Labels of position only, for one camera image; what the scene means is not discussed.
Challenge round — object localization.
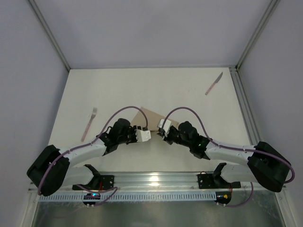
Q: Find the aluminium frame post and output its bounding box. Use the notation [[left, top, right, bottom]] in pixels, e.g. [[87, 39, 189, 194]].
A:
[[26, 0, 71, 72], [235, 0, 280, 71]]

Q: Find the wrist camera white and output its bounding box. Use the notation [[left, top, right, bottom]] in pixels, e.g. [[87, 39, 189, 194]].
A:
[[158, 119, 172, 133], [136, 129, 152, 142]]

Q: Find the black controller board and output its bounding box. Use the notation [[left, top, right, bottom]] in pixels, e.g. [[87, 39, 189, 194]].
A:
[[82, 192, 101, 207], [214, 191, 232, 205]]

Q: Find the slotted cable duct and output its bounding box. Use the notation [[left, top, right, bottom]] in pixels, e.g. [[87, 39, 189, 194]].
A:
[[39, 191, 215, 202]]

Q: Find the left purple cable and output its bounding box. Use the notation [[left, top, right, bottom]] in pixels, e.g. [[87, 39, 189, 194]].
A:
[[37, 105, 149, 206]]

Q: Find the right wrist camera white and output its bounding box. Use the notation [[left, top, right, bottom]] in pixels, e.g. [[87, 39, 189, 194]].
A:
[[158, 119, 172, 133]]

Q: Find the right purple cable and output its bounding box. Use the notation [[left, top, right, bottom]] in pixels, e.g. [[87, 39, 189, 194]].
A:
[[163, 106, 296, 209]]

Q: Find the knife with pink handle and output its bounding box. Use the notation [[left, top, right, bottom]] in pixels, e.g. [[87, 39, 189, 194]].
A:
[[205, 72, 223, 96]]

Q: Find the right side aluminium rail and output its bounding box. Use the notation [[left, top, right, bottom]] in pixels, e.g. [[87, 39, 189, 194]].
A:
[[229, 66, 262, 145]]

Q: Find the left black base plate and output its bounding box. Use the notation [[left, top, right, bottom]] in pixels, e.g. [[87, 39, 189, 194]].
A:
[[80, 175, 115, 191]]

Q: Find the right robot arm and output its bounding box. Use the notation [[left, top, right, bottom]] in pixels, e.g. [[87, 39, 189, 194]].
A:
[[158, 119, 291, 192]]

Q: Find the fork with pink handle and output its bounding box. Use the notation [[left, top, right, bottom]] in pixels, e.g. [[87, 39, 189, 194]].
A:
[[81, 107, 98, 142]]

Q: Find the left black controller board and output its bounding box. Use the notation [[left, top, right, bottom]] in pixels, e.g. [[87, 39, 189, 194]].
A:
[[82, 192, 101, 207]]

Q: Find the aluminium front rail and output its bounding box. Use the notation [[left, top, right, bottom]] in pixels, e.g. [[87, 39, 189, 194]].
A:
[[28, 171, 287, 193]]

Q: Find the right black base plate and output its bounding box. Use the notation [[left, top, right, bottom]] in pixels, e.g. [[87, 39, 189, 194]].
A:
[[197, 172, 241, 189]]

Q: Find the purple cable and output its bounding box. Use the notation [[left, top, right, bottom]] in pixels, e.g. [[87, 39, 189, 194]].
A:
[[37, 105, 149, 206], [163, 106, 296, 209]]

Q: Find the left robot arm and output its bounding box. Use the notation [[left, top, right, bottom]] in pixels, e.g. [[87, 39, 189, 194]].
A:
[[27, 118, 144, 196]]

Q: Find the beige cloth napkin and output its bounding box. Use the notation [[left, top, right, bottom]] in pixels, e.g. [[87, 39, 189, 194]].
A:
[[131, 107, 179, 132]]

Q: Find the aluminium rail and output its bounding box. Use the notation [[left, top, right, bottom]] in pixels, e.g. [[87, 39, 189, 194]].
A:
[[229, 66, 262, 145], [28, 171, 287, 193]]

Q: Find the right black controller board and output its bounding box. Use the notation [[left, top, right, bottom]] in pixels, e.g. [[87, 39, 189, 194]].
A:
[[214, 191, 232, 205]]

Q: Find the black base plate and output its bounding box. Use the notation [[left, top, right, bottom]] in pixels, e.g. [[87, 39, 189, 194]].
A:
[[80, 175, 115, 191], [197, 172, 241, 189]]

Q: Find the left aluminium frame post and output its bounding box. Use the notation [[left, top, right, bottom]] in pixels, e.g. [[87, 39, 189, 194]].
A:
[[26, 0, 71, 72]]

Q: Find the right aluminium frame post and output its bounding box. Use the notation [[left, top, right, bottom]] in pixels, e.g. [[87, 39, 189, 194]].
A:
[[235, 0, 280, 71]]

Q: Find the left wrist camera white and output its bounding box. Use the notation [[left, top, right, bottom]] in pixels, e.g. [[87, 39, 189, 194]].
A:
[[136, 129, 152, 142]]

